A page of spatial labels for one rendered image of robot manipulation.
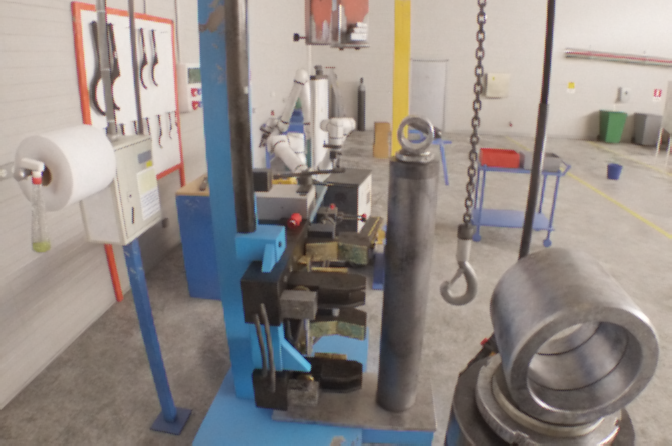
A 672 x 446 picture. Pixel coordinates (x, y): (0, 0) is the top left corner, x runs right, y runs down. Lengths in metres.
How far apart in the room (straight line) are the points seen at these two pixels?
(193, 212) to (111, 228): 1.56
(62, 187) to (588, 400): 1.45
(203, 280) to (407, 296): 2.06
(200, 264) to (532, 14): 11.75
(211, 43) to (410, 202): 1.03
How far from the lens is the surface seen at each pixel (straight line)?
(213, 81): 1.73
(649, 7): 15.04
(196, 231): 3.31
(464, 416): 0.51
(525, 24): 13.16
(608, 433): 0.51
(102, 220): 1.78
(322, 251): 2.04
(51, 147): 1.48
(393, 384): 2.17
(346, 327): 2.26
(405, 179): 1.63
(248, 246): 1.68
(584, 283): 0.42
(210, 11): 1.75
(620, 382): 0.48
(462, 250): 0.96
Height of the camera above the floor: 1.83
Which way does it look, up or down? 17 degrees down
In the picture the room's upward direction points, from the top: straight up
